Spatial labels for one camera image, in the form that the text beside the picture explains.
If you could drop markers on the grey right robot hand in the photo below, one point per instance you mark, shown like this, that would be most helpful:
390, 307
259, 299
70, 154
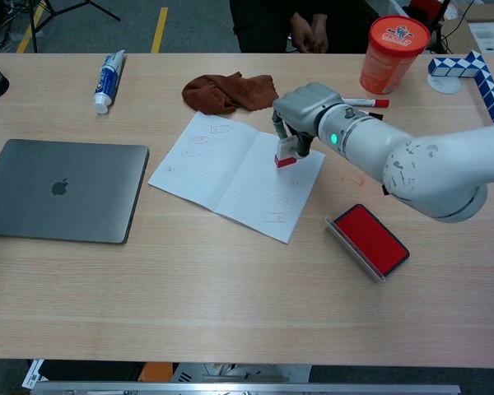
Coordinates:
304, 107

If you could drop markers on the small red-white stamp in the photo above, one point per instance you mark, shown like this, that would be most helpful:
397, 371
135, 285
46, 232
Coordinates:
285, 155

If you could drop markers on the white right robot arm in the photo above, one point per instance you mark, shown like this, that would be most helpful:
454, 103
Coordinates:
416, 164

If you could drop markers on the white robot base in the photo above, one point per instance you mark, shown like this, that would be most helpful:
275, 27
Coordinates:
239, 372

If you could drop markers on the red-capped marker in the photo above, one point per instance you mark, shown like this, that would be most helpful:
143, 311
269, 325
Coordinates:
370, 101

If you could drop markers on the brown cloth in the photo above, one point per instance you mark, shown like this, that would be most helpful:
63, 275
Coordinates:
230, 92

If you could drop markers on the open lined notebook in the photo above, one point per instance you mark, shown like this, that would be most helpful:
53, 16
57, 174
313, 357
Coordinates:
230, 177

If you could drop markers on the red ink pad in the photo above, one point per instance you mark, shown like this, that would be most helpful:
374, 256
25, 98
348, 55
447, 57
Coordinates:
370, 236

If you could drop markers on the orange lidded canister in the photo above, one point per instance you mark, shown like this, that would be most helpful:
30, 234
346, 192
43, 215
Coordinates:
389, 57

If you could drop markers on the white round disc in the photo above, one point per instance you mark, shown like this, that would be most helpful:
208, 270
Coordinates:
444, 85

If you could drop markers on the red box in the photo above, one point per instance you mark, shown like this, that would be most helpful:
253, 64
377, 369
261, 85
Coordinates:
426, 7

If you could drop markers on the blue white snake puzzle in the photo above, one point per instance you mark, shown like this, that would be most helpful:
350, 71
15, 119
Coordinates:
486, 82

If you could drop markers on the white blue toothpaste tube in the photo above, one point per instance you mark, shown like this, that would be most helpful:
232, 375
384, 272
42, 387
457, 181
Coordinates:
107, 82

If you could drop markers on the cardboard box with white foam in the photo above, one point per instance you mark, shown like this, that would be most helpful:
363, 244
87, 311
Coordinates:
490, 29

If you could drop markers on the grey closed laptop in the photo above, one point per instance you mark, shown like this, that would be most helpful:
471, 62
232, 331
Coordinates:
61, 189

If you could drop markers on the black tripod stand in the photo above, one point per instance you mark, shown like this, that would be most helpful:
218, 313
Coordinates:
34, 20

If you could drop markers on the orange object under table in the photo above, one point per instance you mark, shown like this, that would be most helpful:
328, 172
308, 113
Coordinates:
156, 372

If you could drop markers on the white printed paper sheet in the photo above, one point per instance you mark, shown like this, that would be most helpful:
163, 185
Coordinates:
33, 374

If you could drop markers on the aluminium profile rail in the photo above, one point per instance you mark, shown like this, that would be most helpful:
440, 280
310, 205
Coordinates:
247, 388

